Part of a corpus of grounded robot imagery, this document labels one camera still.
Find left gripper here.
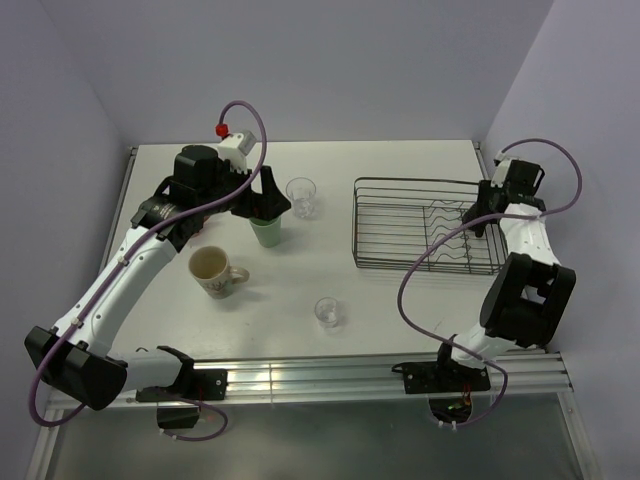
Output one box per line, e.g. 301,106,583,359
198,160,290,221

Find green plastic cup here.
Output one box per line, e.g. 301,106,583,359
249,216,281,248

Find cream floral mug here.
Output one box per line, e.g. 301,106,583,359
188,246,250,299

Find small clear glass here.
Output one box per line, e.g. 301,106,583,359
314,297,340,329

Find pink mug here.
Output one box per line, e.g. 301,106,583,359
192,220,206,237

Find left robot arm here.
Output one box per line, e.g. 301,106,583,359
24,144,291,417

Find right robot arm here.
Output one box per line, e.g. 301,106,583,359
432,157,576,390

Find tall clear glass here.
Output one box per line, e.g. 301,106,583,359
286,177,317,219

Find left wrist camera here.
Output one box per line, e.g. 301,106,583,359
216,130,257,169

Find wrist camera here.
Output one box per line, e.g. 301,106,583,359
216,130,257,169
491,153,521,188

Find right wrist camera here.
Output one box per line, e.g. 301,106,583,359
491,153,521,188

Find black wire dish rack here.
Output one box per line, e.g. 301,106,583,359
352,177,507,275

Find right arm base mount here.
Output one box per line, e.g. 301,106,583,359
391,361,491,395

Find aluminium rail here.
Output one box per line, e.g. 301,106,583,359
187,350,573,405

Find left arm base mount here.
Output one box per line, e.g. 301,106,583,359
135,368,229,432

